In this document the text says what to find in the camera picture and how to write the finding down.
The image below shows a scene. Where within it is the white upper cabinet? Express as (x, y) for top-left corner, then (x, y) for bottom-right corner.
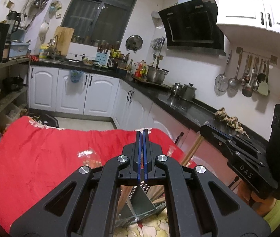
(217, 0), (280, 34)

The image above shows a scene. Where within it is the dark green utensil caddy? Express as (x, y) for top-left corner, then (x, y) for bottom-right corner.
(115, 181), (166, 228)

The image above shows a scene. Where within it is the black range hood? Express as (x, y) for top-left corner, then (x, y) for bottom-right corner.
(158, 0), (226, 56)

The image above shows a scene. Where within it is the large steel stockpot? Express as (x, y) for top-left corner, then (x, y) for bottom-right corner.
(147, 66), (169, 85)

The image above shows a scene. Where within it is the hanging strainer ladle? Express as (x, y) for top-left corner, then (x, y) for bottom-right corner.
(215, 50), (232, 95)

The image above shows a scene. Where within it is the steel kettle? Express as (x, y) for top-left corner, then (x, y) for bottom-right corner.
(171, 82), (182, 96)

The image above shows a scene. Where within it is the hanging glass pot lid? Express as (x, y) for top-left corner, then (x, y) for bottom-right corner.
(126, 35), (143, 53)

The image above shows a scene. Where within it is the red floral tablecloth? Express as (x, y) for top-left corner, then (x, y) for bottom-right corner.
(0, 115), (197, 237)

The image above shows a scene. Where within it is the blue knife block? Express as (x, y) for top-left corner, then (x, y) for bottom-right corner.
(95, 51), (111, 66)

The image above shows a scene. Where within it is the person right hand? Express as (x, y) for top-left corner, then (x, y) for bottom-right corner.
(237, 181), (276, 217)

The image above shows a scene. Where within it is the wooden cutting board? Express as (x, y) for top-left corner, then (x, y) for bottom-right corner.
(54, 26), (75, 56)

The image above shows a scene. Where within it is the dark kitchen window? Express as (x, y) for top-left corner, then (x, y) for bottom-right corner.
(61, 0), (137, 45)

